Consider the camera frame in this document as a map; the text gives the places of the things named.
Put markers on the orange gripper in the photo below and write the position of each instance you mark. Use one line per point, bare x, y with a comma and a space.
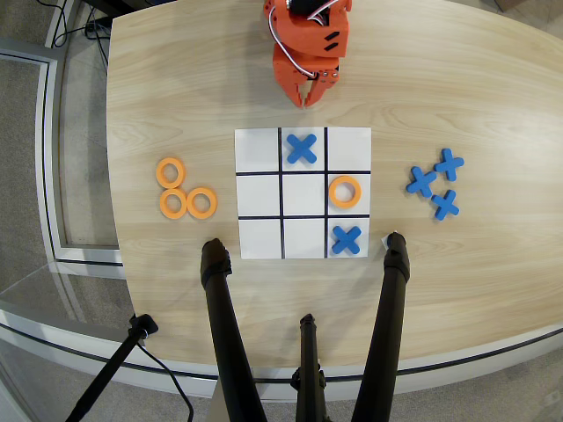
288, 71

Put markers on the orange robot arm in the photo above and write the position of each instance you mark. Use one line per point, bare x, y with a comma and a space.
308, 35

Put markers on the blue foam cross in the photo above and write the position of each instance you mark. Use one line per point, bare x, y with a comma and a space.
421, 182
448, 165
346, 240
445, 205
301, 149

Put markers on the white tic-tac-toe board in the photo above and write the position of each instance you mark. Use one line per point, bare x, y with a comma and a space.
303, 198

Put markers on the small white tag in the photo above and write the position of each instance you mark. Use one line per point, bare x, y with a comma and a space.
383, 241

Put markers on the dark furniture base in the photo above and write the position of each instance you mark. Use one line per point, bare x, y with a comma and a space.
114, 3

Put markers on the thick black tripod leg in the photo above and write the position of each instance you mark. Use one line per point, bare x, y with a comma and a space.
224, 316
387, 316

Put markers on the thin black tripod leg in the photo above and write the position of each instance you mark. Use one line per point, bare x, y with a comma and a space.
309, 351

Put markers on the thin black stand pole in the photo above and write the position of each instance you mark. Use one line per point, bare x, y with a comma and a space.
110, 369

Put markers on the grey metal partition frame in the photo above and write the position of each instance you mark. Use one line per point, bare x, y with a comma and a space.
47, 154

